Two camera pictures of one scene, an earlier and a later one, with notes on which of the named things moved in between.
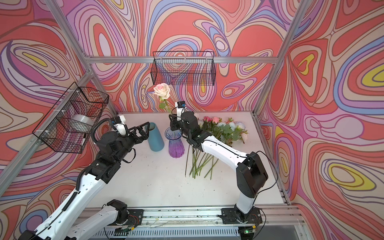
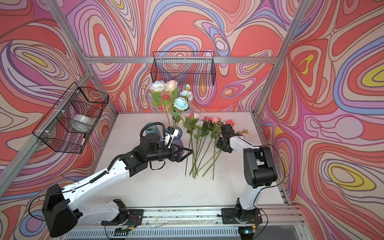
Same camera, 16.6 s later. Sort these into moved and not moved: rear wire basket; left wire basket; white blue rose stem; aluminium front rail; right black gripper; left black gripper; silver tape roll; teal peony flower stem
Moved: teal peony flower stem; right black gripper; white blue rose stem; left black gripper
Not moved: rear wire basket; aluminium front rail; silver tape roll; left wire basket
